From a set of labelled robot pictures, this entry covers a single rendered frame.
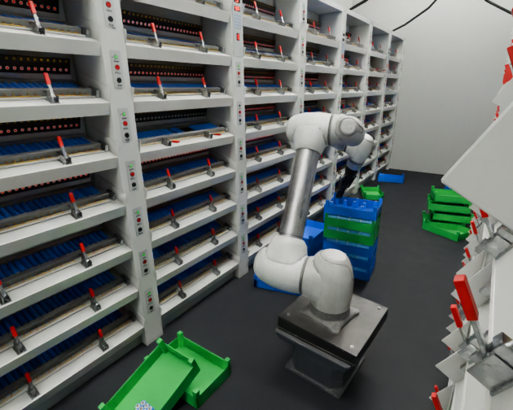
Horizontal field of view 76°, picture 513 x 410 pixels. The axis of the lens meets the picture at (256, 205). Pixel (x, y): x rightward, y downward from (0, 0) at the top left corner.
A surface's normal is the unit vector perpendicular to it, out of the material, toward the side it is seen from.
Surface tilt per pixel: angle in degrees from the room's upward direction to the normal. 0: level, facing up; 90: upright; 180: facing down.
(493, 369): 90
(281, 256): 57
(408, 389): 0
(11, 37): 108
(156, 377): 18
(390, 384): 0
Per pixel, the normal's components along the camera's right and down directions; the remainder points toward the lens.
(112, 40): 0.82, 0.18
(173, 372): -0.19, -0.81
